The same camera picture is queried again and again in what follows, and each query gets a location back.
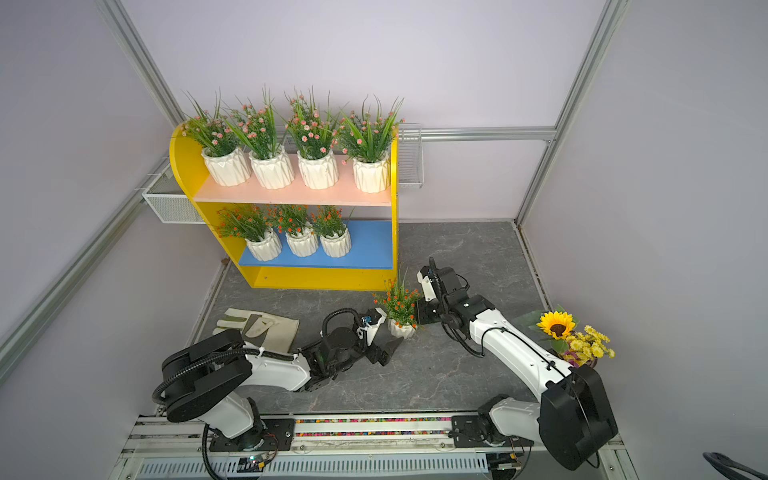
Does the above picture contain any orange flower pot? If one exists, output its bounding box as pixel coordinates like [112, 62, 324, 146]
[270, 204, 319, 258]
[217, 204, 282, 262]
[311, 205, 352, 258]
[374, 279, 422, 339]

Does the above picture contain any pink flower pot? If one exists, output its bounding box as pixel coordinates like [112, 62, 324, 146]
[227, 89, 295, 190]
[336, 98, 404, 194]
[181, 92, 252, 187]
[285, 90, 340, 190]

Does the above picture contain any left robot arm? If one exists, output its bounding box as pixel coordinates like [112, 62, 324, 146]
[152, 308, 404, 451]

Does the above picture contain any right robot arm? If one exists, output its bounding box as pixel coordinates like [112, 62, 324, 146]
[416, 259, 619, 470]

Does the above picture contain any yellow rack with coloured shelves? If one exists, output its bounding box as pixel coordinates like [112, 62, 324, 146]
[169, 128, 398, 291]

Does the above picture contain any beige garden glove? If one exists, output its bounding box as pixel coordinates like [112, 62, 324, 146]
[213, 308, 299, 353]

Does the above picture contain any sunflower bouquet pot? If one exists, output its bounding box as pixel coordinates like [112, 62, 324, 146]
[516, 306, 616, 367]

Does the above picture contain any white mesh basket left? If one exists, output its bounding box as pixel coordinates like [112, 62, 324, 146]
[141, 153, 204, 225]

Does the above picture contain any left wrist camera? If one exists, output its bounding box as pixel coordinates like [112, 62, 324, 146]
[357, 308, 387, 347]

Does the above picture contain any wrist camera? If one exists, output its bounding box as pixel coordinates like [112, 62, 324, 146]
[417, 265, 438, 302]
[357, 308, 387, 347]

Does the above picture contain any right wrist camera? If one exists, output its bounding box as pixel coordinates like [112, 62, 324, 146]
[417, 265, 438, 302]

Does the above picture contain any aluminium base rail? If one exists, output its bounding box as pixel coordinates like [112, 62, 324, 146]
[110, 412, 637, 479]

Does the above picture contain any white wire basket back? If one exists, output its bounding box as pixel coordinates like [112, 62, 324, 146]
[278, 122, 425, 190]

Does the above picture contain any black cable bottom right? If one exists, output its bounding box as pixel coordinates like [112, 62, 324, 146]
[703, 451, 768, 480]

